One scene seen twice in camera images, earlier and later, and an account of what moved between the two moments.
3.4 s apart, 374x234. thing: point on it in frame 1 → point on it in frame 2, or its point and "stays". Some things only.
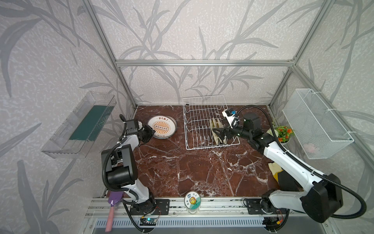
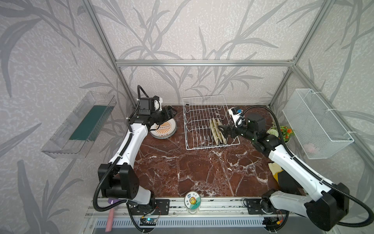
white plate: [164, 126] stays
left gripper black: [150, 131] → [170, 115]
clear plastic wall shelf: [74, 137] stays
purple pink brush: [114, 197] stays
